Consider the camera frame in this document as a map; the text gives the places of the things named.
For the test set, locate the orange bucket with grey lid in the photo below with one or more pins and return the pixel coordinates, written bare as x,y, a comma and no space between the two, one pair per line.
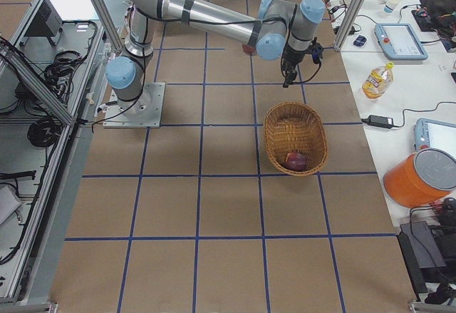
423,177

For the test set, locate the red yellow apple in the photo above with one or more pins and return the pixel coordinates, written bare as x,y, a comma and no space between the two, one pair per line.
296,162

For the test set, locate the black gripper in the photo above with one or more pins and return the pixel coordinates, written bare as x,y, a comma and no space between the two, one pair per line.
293,56

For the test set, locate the blue teach pendant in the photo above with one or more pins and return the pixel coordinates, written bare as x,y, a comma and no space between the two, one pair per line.
399,42
435,134

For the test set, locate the paper cup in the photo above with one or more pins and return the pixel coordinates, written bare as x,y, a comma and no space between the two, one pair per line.
390,6

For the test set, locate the far blue teach pendant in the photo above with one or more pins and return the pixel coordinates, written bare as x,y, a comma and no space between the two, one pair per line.
399,42

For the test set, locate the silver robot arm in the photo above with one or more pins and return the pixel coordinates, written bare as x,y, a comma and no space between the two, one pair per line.
282,30

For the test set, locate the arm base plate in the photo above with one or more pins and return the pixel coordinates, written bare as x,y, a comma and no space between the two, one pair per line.
146,113

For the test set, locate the near blue teach pendant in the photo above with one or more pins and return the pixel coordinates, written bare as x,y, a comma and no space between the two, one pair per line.
435,134

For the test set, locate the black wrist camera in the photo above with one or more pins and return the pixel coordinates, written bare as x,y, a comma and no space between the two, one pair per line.
316,51

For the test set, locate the orange juice bottle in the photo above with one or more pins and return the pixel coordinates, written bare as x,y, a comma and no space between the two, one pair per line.
378,81

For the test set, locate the aluminium frame post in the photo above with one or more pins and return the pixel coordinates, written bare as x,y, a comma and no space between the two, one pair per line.
351,10

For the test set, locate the black power adapter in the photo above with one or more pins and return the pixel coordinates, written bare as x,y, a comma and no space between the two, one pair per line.
378,121

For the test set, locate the dark red apple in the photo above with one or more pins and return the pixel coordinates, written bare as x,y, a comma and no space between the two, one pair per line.
249,50

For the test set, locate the woven wicker basket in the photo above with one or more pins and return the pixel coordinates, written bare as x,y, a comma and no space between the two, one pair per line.
293,127

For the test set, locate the dark blue computer mouse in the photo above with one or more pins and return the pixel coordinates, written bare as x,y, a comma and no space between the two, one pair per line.
360,41

